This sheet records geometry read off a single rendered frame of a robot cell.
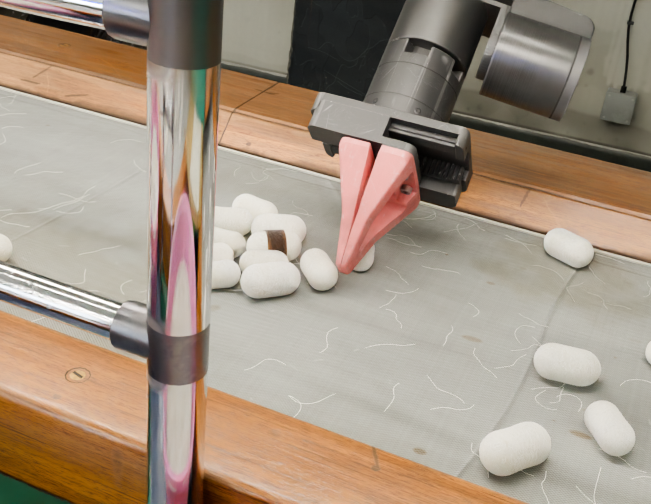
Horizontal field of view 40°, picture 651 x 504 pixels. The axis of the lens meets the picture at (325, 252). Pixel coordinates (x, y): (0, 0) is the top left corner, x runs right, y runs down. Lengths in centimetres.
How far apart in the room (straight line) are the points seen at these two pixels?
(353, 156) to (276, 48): 232
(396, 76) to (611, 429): 26
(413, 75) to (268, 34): 229
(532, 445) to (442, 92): 24
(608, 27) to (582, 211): 194
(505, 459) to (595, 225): 28
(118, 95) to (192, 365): 50
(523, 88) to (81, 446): 36
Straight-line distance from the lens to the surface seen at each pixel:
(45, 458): 45
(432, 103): 58
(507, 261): 63
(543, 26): 62
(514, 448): 44
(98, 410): 43
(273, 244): 58
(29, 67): 87
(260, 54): 289
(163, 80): 28
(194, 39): 28
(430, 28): 60
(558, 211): 69
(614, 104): 261
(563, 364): 51
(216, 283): 55
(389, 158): 55
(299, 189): 69
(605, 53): 262
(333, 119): 57
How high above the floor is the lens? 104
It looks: 29 degrees down
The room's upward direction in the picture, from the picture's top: 6 degrees clockwise
